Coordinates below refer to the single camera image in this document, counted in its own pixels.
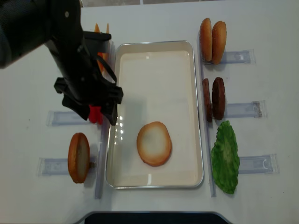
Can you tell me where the thick dark meat patty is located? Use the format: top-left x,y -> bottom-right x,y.
212,77 -> 226,120

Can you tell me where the red tomato slice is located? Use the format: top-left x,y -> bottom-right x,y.
88,105 -> 98,124
97,107 -> 103,125

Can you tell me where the clear bun holder rail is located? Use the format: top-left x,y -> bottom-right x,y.
202,49 -> 256,66
38,157 -> 97,177

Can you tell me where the clear patty holder rail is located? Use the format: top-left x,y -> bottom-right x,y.
224,100 -> 267,119

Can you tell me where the top bun right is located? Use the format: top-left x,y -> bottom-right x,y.
212,21 -> 227,65

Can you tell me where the clear long strip left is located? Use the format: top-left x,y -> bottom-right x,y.
94,41 -> 116,200

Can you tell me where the thin brown meat patty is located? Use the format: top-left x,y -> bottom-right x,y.
202,78 -> 213,122

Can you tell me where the white rectangular metal tray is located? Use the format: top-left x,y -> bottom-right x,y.
106,41 -> 204,189

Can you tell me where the red tomato slice left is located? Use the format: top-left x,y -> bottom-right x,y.
88,105 -> 98,124

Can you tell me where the clear bun holder rail left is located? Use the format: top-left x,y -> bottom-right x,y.
38,157 -> 97,177

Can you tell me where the clear lettuce holder rail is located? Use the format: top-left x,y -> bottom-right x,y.
239,154 -> 280,174

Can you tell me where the orange cheese slice left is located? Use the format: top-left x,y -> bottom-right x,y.
94,23 -> 104,74

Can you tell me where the clear long strip right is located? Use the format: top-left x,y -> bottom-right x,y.
197,32 -> 216,197

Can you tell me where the clear top bun holder rail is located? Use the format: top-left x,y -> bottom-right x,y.
202,49 -> 256,66

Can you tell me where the bun slice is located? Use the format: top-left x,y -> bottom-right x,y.
136,121 -> 172,167
68,133 -> 90,183

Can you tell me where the red tomato slice right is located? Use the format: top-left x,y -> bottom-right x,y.
97,107 -> 103,125

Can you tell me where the dark robot base bottom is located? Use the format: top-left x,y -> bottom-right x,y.
77,211 -> 231,224

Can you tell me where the clear long strip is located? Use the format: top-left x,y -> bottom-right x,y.
94,41 -> 116,200
197,32 -> 216,197

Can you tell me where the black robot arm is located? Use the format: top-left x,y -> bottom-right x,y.
0,0 -> 123,125

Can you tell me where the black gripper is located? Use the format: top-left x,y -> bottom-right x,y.
48,40 -> 123,126

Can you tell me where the clear tomato holder rail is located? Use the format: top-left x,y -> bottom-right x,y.
46,111 -> 91,126

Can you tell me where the top bun left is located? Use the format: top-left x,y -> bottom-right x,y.
199,18 -> 213,61

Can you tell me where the green lettuce leaf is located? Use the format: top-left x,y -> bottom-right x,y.
211,120 -> 240,195

